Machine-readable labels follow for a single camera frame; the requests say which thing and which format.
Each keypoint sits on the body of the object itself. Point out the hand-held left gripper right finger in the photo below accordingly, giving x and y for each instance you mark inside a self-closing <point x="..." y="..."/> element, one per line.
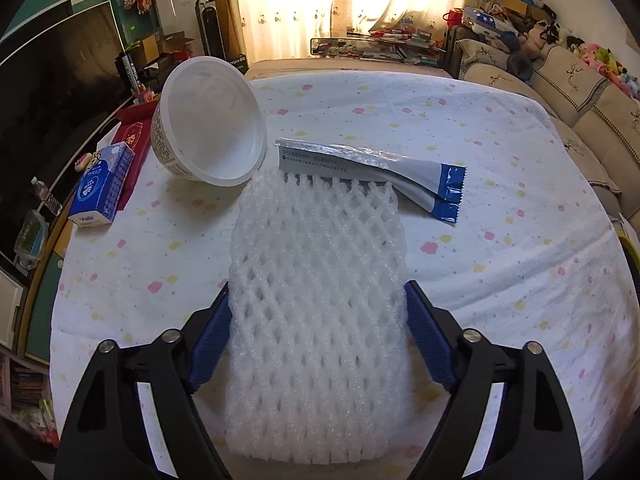
<point x="430" y="332"/>

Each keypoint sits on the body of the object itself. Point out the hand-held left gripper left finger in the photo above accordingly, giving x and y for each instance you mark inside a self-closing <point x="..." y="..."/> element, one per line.
<point x="210" y="332"/>

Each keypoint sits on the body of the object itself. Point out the white foam fruit net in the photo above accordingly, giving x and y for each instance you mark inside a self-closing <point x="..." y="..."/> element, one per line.
<point x="315" y="310"/>

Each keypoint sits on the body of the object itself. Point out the bin with yellow bag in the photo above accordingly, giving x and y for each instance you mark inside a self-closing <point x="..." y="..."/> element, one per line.
<point x="629" y="240"/>

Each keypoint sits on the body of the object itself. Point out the white dotted tablecloth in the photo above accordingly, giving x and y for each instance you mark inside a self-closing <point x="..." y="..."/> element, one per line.
<point x="500" y="210"/>

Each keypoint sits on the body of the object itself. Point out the blue tissue pack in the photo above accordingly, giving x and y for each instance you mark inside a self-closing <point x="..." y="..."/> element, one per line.
<point x="100" y="185"/>

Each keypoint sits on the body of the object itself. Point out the silver blue foil sachet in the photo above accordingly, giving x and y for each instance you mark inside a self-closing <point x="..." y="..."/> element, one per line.
<point x="350" y="165"/>

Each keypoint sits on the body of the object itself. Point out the red flat box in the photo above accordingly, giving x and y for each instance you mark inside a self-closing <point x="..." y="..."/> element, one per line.
<point x="134" y="142"/>

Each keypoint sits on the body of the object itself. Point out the white plastic tub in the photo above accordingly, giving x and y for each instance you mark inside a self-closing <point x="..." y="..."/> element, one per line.
<point x="210" y="125"/>

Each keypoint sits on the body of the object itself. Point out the clear water bottle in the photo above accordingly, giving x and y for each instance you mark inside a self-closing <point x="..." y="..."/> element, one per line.
<point x="47" y="196"/>

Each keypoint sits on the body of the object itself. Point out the black television screen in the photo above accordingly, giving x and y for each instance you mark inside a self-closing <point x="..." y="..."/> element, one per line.
<point x="55" y="110"/>

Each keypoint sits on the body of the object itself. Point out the beige sofa with deer covers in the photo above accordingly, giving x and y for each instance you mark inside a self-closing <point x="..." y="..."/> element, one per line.
<point x="575" y="90"/>

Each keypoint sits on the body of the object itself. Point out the cluttered glass coffee table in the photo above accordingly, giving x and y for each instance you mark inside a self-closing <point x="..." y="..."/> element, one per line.
<point x="380" y="45"/>

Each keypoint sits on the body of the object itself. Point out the black tower fan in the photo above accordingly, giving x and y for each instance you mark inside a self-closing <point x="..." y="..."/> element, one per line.
<point x="210" y="27"/>

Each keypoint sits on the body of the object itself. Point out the blue star pattern box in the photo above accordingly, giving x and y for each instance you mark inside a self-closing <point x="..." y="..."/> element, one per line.
<point x="482" y="20"/>

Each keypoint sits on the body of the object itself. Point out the row of plush toys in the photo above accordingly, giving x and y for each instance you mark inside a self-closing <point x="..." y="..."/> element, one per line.
<point x="600" y="57"/>

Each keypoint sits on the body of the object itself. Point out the cream sheer curtain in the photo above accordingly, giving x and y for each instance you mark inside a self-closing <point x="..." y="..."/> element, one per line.
<point x="325" y="0"/>

